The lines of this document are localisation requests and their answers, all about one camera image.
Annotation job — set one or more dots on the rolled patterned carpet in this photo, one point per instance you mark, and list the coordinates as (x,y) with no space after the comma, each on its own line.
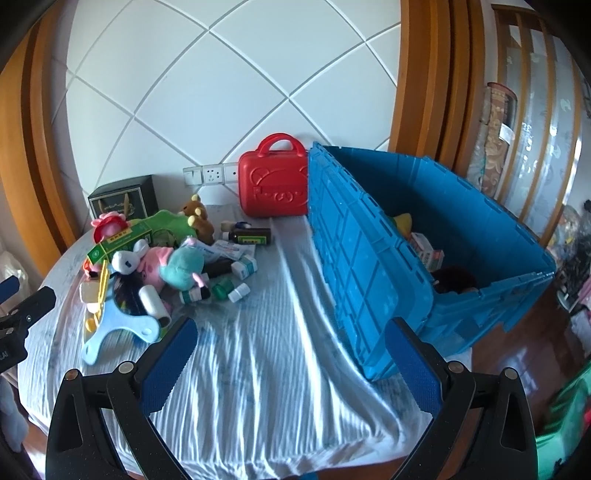
(491,138)

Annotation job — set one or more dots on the small black box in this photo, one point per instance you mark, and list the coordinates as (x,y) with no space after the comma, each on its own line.
(218,266)

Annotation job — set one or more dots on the pink and red flower toy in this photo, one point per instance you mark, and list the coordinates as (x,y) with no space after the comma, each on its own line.
(108,226)

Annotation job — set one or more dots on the wooden frame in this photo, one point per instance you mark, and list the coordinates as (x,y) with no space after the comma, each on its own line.
(32,152)
(434,83)

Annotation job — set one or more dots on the blue plastic storage crate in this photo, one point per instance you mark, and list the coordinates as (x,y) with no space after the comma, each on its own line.
(351,258)

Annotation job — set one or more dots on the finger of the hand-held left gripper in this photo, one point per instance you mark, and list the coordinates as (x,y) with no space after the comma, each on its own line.
(8,287)
(37,301)

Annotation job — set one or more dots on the white wall socket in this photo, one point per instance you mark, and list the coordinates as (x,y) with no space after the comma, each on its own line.
(213,174)
(232,172)

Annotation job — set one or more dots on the yellow plush toy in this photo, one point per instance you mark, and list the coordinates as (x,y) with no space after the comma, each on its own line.
(402,225)

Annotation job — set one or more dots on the green plastic jar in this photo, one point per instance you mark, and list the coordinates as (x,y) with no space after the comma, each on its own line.
(220,290)

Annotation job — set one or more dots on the grey cloth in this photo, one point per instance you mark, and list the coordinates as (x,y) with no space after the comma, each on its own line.
(9,415)

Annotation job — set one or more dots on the glass door with wooden bars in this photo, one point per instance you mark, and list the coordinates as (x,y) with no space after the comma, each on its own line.
(540,138)

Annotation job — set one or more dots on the brown medicine bottle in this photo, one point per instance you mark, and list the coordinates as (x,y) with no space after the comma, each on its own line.
(251,237)

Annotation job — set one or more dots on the small red toy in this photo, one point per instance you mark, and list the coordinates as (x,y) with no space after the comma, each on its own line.
(91,267)

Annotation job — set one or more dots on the brown teddy bear plush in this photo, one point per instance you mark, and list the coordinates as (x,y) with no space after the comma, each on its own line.
(198,222)

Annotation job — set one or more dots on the dark furry plush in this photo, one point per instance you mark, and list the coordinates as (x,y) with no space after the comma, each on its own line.
(455,279)

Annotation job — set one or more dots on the yellow plastic toy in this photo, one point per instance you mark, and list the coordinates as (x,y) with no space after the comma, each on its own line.
(100,288)

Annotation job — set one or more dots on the white pink medicine box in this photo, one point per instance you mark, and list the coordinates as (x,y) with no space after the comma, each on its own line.
(420,242)
(434,260)

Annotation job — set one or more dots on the black round object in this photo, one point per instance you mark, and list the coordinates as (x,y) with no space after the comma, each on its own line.
(125,295)

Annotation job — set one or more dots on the small white bottle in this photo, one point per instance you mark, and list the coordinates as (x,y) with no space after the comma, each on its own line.
(240,292)

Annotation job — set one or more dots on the white ointment box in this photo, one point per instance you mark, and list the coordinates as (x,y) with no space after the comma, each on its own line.
(229,249)

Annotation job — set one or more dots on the white plush toy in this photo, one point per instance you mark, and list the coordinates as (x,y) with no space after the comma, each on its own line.
(125,261)

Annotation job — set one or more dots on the white teal medicine box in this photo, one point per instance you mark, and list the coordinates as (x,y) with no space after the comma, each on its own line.
(244,267)

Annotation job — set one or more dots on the white cylindrical roll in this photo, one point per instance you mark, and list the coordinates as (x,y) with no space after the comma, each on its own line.
(153,301)

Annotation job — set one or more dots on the red toy suitcase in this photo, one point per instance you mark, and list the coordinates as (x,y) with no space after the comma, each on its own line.
(272,184)

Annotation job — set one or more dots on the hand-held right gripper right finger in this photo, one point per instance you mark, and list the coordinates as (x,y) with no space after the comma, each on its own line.
(413,369)

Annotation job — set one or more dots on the white wall switch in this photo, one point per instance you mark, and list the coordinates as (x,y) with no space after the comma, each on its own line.
(192,176)

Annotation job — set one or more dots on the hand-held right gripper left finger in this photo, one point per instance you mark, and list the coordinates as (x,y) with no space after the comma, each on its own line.
(168,364)

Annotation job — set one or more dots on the pink pig plush teal dress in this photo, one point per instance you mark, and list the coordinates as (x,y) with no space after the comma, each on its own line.
(182,267)

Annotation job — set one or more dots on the light blue plastic toy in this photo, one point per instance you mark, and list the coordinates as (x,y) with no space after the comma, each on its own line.
(115,324)

